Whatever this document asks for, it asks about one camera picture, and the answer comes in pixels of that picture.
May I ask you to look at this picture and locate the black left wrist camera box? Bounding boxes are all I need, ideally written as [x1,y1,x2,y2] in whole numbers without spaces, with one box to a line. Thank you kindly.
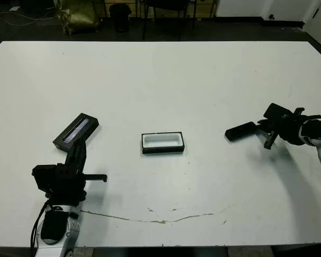
[32,164,59,193]

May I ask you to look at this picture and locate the black box base white insert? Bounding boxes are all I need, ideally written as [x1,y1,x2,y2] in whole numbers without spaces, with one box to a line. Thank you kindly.
[140,131,186,155]

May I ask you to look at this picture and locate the yellowish plastic sack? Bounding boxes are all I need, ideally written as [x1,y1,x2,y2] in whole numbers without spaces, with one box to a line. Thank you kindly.
[55,0,101,35]

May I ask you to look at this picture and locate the black slim camera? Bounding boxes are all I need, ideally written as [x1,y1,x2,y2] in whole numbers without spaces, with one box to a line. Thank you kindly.
[225,122,257,141]

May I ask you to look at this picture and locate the black mesh office chair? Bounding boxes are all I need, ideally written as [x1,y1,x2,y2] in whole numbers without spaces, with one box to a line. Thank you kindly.
[141,0,198,41]

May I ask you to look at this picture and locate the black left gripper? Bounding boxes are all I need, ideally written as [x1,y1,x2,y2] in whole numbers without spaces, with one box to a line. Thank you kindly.
[45,139,108,207]

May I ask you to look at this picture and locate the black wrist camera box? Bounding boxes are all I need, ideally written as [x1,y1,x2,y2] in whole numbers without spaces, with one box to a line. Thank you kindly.
[32,164,59,193]
[263,102,290,121]

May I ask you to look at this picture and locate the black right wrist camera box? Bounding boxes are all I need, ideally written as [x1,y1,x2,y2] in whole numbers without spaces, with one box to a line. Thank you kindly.
[263,102,290,121]

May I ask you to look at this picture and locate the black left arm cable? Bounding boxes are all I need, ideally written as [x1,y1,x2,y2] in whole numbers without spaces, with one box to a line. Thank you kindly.
[29,200,53,257]

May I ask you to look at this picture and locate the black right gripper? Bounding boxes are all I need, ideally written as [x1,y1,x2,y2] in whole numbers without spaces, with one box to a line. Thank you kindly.
[255,107,308,150]

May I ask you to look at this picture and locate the white floor cable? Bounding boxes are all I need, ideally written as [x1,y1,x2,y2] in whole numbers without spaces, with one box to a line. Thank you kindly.
[0,10,58,27]

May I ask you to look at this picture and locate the black box lid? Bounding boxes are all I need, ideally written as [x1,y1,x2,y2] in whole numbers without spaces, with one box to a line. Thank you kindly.
[52,112,100,151]

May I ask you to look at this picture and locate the black waste bin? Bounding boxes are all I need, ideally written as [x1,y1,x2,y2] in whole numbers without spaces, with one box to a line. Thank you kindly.
[109,3,132,34]

